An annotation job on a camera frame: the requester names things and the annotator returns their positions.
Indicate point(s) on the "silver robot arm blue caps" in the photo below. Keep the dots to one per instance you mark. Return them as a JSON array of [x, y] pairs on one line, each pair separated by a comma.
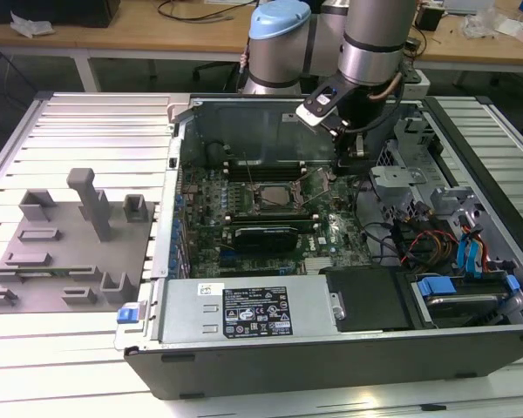
[[370, 43]]

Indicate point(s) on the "CPU socket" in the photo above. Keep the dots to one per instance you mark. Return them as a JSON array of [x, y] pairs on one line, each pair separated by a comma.
[[256, 201]]

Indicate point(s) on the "silver metal drive cage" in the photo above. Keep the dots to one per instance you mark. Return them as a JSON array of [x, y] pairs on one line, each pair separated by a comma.
[[396, 175]]

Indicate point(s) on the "green motherboard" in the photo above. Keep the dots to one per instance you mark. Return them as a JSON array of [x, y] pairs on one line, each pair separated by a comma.
[[335, 209]]

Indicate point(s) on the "small black cube device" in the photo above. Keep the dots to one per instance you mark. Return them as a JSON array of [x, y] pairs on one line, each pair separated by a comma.
[[429, 19]]

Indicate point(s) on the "silver chipset heatsink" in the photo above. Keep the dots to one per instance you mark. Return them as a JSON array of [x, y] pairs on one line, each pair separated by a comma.
[[318, 264]]

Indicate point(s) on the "grey laptop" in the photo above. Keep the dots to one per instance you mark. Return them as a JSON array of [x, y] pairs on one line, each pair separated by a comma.
[[466, 4]]

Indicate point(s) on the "black graphics card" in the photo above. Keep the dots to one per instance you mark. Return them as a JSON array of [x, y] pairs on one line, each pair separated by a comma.
[[266, 238]]

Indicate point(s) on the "clear plastic bag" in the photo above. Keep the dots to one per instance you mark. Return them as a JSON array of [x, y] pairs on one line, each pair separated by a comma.
[[484, 22]]

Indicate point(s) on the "black plastic shroud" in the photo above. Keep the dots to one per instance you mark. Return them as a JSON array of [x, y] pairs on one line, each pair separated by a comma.
[[366, 300]]

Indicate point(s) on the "blue disk carrier with disk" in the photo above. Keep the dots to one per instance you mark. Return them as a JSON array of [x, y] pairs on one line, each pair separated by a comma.
[[436, 286]]

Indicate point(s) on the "light wooden desk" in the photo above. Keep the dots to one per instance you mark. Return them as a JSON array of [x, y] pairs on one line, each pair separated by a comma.
[[135, 30]]

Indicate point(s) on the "black and silver PC case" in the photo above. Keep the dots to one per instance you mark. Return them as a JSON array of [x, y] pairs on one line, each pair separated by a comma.
[[287, 370]]

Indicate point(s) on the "grey power supply unit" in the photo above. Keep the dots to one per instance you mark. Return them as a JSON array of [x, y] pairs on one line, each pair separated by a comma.
[[183, 313]]

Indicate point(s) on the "blue case latch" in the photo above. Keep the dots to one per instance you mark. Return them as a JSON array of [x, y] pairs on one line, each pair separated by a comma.
[[128, 314]]

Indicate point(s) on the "large black box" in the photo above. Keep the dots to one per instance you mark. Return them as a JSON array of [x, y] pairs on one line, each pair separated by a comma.
[[69, 11]]

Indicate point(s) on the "grey plastic parts rack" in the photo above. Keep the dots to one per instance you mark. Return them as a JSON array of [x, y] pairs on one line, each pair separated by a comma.
[[69, 244]]

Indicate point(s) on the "green RAM stick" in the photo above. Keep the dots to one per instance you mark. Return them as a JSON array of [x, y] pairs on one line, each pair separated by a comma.
[[56, 273]]

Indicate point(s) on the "crumpled white paper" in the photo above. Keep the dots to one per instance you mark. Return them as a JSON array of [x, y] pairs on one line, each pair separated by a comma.
[[30, 26]]

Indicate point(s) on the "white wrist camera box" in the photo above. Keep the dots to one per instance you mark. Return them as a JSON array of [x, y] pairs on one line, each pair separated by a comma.
[[309, 114], [420, 89]]

